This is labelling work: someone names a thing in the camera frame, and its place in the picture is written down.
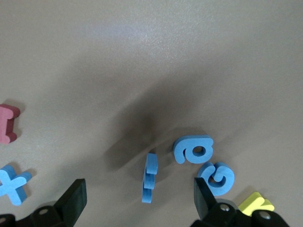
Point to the yellow foam letter K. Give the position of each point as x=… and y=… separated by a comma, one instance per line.
x=253, y=204

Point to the red foam letter I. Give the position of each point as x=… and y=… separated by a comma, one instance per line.
x=7, y=123

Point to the brown table cover sheet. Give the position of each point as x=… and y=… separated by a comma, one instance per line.
x=151, y=47

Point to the blue foam letter E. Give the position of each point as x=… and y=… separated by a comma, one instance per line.
x=149, y=179

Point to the blue foam letter X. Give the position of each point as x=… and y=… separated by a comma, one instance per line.
x=11, y=185

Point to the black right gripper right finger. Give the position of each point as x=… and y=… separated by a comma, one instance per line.
x=203, y=203

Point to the blue foam letter G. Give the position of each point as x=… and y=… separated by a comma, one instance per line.
x=227, y=179

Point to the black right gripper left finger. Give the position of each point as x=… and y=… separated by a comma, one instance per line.
x=73, y=201

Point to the blue foam letter a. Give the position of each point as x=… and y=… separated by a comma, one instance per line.
x=187, y=144

